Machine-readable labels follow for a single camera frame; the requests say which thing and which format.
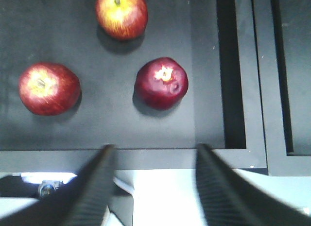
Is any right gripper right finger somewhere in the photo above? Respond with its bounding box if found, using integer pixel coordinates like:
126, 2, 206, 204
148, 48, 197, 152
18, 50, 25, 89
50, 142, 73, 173
196, 144, 311, 226

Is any red yellow apple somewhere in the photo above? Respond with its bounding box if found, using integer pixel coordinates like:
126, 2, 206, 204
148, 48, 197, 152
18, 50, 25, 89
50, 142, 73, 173
95, 0, 148, 41

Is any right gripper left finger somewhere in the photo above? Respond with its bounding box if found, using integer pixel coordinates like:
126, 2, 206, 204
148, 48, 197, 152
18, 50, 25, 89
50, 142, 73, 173
0, 145, 116, 226

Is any red striped apple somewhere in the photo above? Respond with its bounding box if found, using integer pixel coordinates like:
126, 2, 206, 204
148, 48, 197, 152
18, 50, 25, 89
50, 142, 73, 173
18, 62, 82, 116

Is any dark red apple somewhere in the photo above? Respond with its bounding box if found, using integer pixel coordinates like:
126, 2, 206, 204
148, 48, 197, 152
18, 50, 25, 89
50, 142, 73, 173
134, 57, 189, 110

